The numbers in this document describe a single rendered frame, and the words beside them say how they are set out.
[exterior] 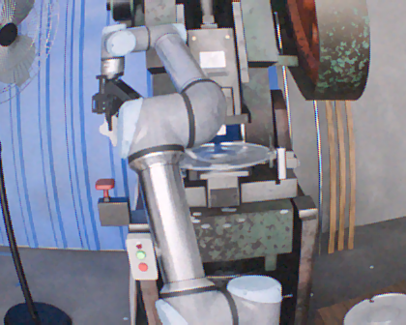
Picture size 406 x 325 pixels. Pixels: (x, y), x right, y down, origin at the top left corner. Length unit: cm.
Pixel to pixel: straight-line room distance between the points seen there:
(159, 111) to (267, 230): 68
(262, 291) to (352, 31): 79
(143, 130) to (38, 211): 215
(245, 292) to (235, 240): 62
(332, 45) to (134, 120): 64
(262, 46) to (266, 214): 49
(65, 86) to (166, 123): 192
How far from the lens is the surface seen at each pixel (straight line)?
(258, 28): 187
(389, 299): 183
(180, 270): 126
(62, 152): 325
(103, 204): 183
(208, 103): 134
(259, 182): 192
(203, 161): 187
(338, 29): 166
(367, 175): 342
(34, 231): 343
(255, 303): 127
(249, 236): 188
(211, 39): 191
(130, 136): 129
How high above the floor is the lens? 124
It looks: 14 degrees down
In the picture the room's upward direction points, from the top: 4 degrees counter-clockwise
